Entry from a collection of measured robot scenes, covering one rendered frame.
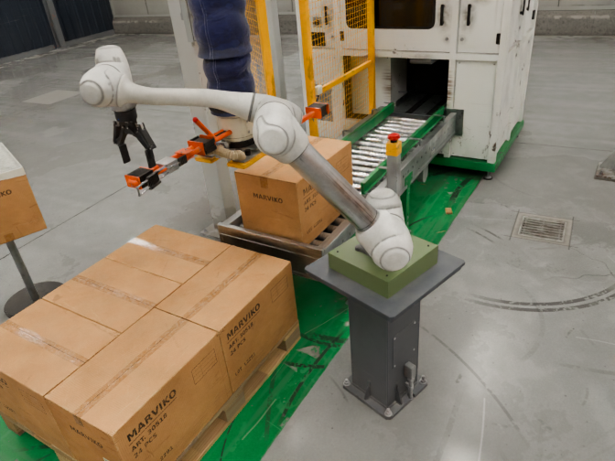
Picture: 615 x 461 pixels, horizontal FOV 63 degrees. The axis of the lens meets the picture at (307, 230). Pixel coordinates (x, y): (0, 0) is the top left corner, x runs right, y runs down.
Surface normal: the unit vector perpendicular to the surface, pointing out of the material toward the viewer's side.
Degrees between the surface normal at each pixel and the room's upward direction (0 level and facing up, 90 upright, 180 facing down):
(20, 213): 90
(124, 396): 0
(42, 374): 0
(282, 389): 0
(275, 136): 86
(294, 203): 90
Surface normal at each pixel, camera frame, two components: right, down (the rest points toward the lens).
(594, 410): -0.08, -0.86
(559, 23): -0.46, 0.49
